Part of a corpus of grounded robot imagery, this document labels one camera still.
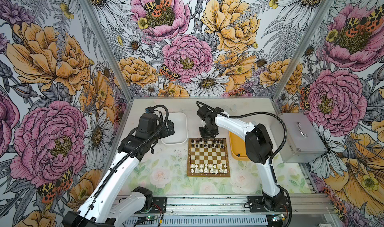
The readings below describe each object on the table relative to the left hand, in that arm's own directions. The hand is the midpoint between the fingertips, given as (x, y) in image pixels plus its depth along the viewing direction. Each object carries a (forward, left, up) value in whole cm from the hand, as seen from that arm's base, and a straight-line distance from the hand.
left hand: (165, 131), depth 75 cm
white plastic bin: (+24, -4, -24) cm, 34 cm away
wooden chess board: (-5, -22, -21) cm, 31 cm away
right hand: (+4, -22, -17) cm, 28 cm away
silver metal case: (-4, -72, -8) cm, 72 cm away
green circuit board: (-33, +7, -23) cm, 41 cm away
